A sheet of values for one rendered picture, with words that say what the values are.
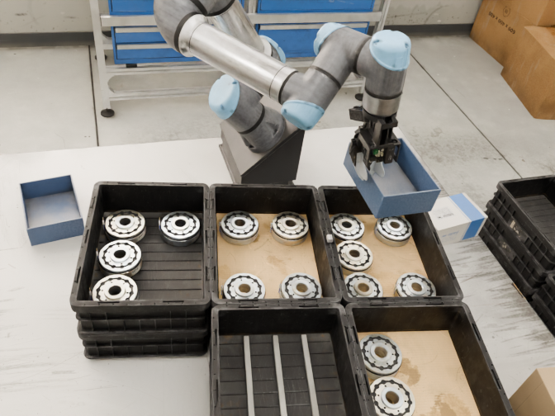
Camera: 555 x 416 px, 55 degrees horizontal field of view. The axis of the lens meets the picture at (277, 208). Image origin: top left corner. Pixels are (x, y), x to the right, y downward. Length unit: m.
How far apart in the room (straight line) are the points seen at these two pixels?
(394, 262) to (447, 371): 0.33
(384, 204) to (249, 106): 0.57
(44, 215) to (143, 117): 1.68
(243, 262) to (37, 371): 0.55
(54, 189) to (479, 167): 2.48
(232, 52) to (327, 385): 0.74
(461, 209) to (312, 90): 0.89
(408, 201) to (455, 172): 2.09
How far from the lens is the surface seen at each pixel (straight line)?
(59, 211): 1.74
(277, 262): 1.41
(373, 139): 1.13
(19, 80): 3.75
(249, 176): 1.71
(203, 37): 1.18
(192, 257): 1.41
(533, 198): 2.52
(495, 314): 1.68
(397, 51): 1.02
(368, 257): 1.44
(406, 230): 1.55
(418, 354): 1.34
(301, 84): 1.06
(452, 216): 1.76
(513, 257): 2.33
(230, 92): 1.55
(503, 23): 4.74
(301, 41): 3.35
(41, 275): 1.59
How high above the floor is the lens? 1.90
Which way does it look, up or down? 44 degrees down
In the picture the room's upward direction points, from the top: 9 degrees clockwise
